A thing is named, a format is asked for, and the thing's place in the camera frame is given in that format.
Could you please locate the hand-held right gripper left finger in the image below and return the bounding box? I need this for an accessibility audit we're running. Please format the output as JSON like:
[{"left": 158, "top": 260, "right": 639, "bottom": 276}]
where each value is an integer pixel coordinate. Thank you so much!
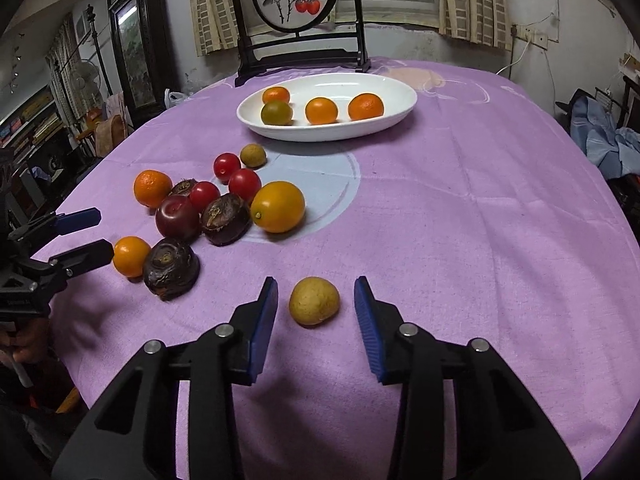
[{"left": 52, "top": 276, "right": 279, "bottom": 480}]

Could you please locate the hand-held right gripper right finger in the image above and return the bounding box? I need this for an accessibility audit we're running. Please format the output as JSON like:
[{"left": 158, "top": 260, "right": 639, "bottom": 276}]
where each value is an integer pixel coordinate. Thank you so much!
[{"left": 354, "top": 276, "right": 581, "bottom": 480}]

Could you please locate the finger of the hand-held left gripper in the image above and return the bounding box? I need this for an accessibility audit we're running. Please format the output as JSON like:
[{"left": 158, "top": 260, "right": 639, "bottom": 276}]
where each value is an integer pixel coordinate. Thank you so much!
[
  {"left": 29, "top": 239, "right": 115, "bottom": 281},
  {"left": 9, "top": 207, "right": 101, "bottom": 242}
]

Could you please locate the round orange kumquat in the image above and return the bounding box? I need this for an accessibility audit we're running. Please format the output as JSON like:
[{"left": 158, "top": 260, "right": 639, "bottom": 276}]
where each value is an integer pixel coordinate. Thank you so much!
[
  {"left": 112, "top": 236, "right": 152, "bottom": 278},
  {"left": 305, "top": 97, "right": 339, "bottom": 125}
]

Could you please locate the large yellow-brown longan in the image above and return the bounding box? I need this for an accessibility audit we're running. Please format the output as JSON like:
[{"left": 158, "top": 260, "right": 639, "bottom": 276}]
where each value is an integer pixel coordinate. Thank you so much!
[{"left": 289, "top": 276, "right": 341, "bottom": 327}]

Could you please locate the white oval plate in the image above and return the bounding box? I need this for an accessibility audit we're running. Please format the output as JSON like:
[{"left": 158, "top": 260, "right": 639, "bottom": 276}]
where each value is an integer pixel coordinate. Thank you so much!
[{"left": 236, "top": 73, "right": 418, "bottom": 142}]

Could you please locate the person's left hand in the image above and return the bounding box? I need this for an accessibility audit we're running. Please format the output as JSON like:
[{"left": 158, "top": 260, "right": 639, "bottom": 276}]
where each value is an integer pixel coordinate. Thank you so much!
[{"left": 0, "top": 316, "right": 52, "bottom": 367}]

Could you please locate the dark brown water chestnut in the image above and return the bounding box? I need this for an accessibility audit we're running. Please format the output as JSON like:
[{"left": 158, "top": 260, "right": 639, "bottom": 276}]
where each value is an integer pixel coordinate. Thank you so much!
[
  {"left": 142, "top": 238, "right": 201, "bottom": 301},
  {"left": 168, "top": 178, "right": 199, "bottom": 198},
  {"left": 201, "top": 193, "right": 253, "bottom": 247}
]

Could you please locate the orange mandarin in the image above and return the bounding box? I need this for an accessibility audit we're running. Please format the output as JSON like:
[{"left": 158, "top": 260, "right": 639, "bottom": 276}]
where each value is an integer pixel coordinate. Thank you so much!
[
  {"left": 133, "top": 170, "right": 173, "bottom": 208},
  {"left": 348, "top": 93, "right": 385, "bottom": 122}
]

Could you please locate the wooden chair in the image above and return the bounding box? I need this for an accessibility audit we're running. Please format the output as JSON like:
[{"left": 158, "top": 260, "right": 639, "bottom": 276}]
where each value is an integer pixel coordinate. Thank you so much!
[{"left": 75, "top": 114, "right": 135, "bottom": 160}]

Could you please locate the dark red tomato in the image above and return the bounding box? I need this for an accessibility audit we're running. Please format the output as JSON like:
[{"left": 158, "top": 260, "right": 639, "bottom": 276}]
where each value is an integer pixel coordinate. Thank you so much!
[{"left": 155, "top": 195, "right": 202, "bottom": 242}]

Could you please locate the bookshelf with books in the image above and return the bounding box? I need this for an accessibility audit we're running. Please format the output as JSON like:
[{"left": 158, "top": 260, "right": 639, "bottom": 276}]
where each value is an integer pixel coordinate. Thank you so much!
[{"left": 0, "top": 85, "right": 68, "bottom": 166}]

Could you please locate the large yellow-orange citrus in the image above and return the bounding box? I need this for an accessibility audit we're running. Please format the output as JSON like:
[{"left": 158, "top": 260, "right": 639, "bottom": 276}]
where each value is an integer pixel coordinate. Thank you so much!
[{"left": 250, "top": 181, "right": 306, "bottom": 234}]

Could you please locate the red cherry tomato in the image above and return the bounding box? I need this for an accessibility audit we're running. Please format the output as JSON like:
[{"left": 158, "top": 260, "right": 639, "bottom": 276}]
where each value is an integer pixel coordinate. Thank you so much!
[
  {"left": 228, "top": 168, "right": 262, "bottom": 202},
  {"left": 188, "top": 181, "right": 221, "bottom": 212},
  {"left": 213, "top": 153, "right": 242, "bottom": 181}
]

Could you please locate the purple tablecloth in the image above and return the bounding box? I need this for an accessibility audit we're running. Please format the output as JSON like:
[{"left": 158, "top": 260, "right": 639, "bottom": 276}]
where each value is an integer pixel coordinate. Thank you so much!
[{"left": 32, "top": 57, "right": 636, "bottom": 480}]

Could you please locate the standing fan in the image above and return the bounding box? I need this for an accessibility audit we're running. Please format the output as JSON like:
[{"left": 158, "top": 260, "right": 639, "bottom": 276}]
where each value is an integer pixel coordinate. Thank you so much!
[{"left": 67, "top": 57, "right": 104, "bottom": 117}]

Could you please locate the small brown longan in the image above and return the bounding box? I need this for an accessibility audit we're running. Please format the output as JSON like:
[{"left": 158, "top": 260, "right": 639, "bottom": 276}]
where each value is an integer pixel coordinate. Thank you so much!
[{"left": 240, "top": 144, "right": 268, "bottom": 169}]

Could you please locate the green-tinged mandarin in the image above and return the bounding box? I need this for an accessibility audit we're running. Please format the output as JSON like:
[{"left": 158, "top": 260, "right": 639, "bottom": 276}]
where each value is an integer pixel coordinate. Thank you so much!
[{"left": 260, "top": 100, "right": 294, "bottom": 127}]

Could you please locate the checked beige curtain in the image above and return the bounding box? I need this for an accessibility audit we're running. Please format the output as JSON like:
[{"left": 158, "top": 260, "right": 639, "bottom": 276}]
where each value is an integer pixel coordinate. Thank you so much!
[
  {"left": 187, "top": 0, "right": 242, "bottom": 57},
  {"left": 436, "top": 0, "right": 514, "bottom": 51}
]

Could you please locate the blue cloth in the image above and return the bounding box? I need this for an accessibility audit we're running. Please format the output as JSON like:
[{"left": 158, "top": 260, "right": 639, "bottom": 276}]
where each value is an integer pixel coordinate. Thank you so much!
[{"left": 570, "top": 96, "right": 640, "bottom": 181}]

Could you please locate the white cable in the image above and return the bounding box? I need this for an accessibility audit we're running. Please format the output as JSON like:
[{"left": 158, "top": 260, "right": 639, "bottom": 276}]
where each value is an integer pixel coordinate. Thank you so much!
[{"left": 495, "top": 40, "right": 532, "bottom": 81}]

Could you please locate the wall power outlet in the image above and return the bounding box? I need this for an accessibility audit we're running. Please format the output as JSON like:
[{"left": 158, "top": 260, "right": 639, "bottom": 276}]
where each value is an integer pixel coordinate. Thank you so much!
[{"left": 519, "top": 27, "right": 549, "bottom": 49}]

